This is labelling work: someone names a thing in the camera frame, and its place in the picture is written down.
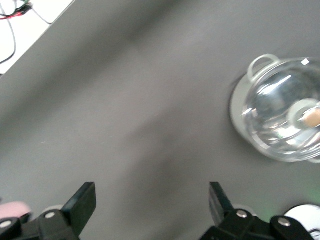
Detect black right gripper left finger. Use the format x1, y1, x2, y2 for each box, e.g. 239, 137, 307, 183
0, 181, 97, 240

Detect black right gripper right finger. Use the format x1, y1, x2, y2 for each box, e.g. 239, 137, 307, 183
199, 181, 318, 240

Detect pink plastic cup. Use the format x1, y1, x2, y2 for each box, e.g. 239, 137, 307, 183
0, 201, 33, 222

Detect glass lid with cork knob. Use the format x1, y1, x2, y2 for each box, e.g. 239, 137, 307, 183
241, 56, 320, 162

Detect grey two-handled cooking pot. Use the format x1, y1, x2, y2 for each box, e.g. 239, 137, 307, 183
228, 53, 320, 165

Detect thin grey cable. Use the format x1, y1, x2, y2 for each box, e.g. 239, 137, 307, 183
0, 0, 17, 65
32, 0, 53, 25

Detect thin red wire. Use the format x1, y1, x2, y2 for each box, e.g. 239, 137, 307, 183
0, 8, 30, 20

